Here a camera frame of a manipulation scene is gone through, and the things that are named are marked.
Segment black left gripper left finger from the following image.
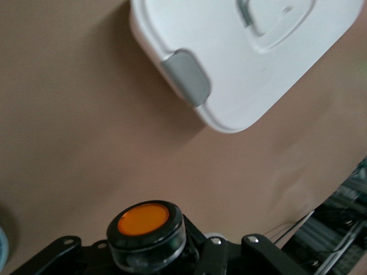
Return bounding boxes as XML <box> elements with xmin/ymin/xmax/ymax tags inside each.
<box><xmin>10</xmin><ymin>234</ymin><xmax>122</xmax><ymax>275</ymax></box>

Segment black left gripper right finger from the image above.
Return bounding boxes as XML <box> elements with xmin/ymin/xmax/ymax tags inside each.
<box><xmin>197</xmin><ymin>233</ymin><xmax>314</xmax><ymax>275</ymax></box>

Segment orange push-button switch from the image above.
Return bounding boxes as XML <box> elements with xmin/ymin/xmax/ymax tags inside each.
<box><xmin>106</xmin><ymin>199</ymin><xmax>208</xmax><ymax>273</ymax></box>

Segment white lunch box grey clips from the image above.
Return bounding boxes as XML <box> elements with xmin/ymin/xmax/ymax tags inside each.
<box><xmin>128</xmin><ymin>0</ymin><xmax>364</xmax><ymax>135</ymax></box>

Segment light blue round plate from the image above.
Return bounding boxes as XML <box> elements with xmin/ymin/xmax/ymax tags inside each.
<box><xmin>0</xmin><ymin>225</ymin><xmax>10</xmax><ymax>266</ymax></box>

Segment aluminium frame rack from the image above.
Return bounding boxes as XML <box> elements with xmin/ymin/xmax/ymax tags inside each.
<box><xmin>269</xmin><ymin>156</ymin><xmax>367</xmax><ymax>275</ymax></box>

